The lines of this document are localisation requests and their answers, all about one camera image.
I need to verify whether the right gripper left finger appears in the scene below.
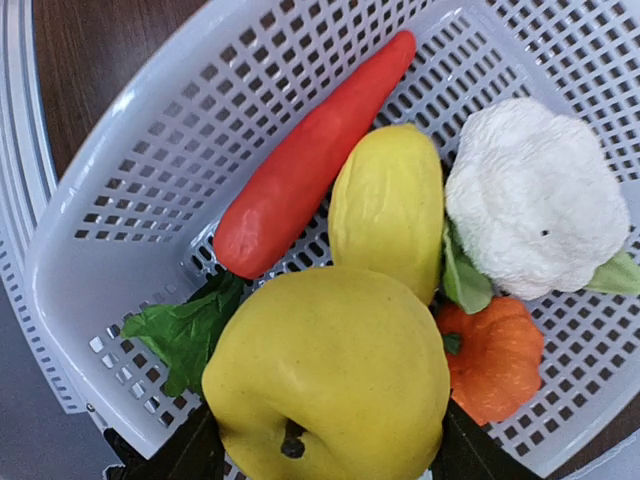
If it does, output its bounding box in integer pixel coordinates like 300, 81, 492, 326
103, 405, 225, 480

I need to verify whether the aluminium front rail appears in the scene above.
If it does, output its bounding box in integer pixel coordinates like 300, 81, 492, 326
1, 1, 98, 417

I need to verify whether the yellow wrinkled squash toy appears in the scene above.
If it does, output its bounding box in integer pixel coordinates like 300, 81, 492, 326
328, 123, 444, 304

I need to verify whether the orange pumpkin toy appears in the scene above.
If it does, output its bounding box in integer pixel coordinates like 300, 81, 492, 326
436, 297, 544, 426

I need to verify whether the green lettuce leaf toy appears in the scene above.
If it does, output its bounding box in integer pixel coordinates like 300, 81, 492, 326
121, 271, 245, 397

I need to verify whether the white cauliflower toy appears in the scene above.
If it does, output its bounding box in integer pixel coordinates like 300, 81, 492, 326
445, 98, 639, 300

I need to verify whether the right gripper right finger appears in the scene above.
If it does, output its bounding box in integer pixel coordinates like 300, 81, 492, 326
431, 399, 542, 480

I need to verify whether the yellow apple toy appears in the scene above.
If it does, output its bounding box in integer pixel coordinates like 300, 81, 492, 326
202, 267, 450, 479

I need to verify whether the orange carrot toy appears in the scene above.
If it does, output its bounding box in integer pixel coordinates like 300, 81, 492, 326
212, 30, 416, 280

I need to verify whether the white plastic basket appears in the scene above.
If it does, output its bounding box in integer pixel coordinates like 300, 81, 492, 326
25, 1, 639, 457

